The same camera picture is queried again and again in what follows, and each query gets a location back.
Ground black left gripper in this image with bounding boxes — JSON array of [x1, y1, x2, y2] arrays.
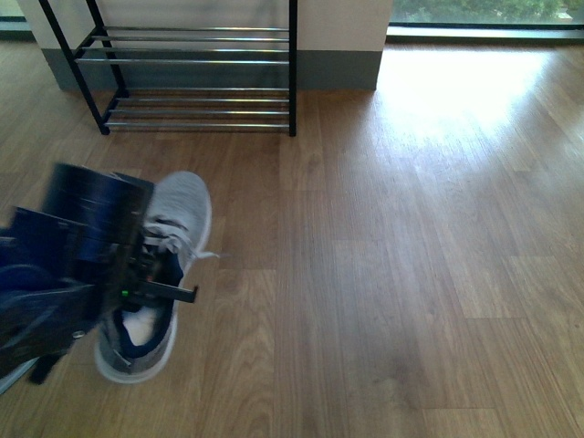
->
[[116, 229, 199, 313]]

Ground grey knit sneaker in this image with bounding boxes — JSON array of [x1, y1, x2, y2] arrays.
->
[[95, 171, 214, 384]]

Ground black metal shoe rack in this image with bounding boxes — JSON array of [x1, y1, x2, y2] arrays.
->
[[40, 1, 298, 136]]

